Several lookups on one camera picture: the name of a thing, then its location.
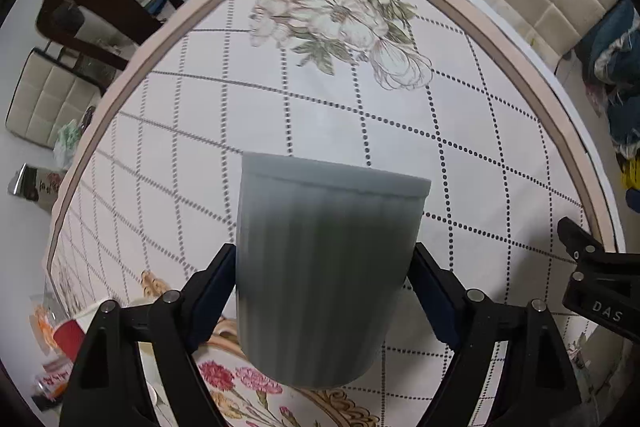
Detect grey ribbed mug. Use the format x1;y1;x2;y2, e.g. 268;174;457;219
235;153;431;389

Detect red paper cup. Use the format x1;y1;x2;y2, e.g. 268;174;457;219
53;319;85;362

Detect black tea gift box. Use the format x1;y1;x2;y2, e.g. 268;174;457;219
8;164;65;212

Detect dark blue clothing pile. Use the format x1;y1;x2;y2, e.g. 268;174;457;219
575;0;639;159

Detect green white plastic bag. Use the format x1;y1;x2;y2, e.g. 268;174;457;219
53;119;82;171

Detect cream padded chair left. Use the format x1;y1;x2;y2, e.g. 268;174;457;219
6;48;103;150

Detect floral diamond-pattern tablecloth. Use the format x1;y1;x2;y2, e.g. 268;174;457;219
47;0;625;426

